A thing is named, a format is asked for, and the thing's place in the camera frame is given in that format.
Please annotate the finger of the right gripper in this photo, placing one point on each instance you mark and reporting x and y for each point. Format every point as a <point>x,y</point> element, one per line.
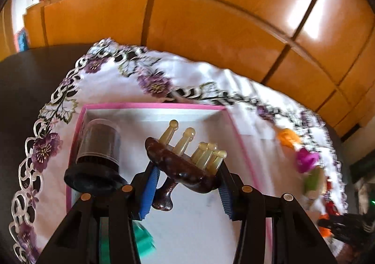
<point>349,228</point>

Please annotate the blue pink small object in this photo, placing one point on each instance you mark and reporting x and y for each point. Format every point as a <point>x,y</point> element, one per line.
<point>22,40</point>

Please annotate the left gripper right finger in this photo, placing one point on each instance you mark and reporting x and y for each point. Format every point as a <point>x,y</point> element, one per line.
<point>230,186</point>

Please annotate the white embroidered floral tablecloth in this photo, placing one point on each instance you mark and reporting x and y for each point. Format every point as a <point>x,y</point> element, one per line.
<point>110,72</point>

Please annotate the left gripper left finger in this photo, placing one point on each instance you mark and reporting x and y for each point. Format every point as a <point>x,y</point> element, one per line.
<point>144,187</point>

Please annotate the brown wooden head massager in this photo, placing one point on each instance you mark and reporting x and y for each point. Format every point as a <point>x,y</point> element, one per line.
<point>196,172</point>

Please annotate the red wooden block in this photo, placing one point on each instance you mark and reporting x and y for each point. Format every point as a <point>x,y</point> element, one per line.
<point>331,209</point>

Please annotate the wooden cabinet wall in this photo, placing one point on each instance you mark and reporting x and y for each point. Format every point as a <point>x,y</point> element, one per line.
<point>318,52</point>

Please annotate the orange plastic scraper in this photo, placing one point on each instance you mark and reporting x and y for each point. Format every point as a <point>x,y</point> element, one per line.
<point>288,138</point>

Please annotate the dark jar with clear lid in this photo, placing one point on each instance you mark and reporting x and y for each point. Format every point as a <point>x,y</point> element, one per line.
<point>96,168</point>

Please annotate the magenta plastic sink strainer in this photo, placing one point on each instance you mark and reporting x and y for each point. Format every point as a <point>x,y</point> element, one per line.
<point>306,160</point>

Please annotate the white green plug device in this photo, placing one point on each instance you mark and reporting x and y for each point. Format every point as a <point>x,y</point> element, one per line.
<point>315,183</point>

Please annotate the green plastic block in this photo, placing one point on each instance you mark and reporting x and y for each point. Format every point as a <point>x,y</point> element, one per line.
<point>144,240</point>

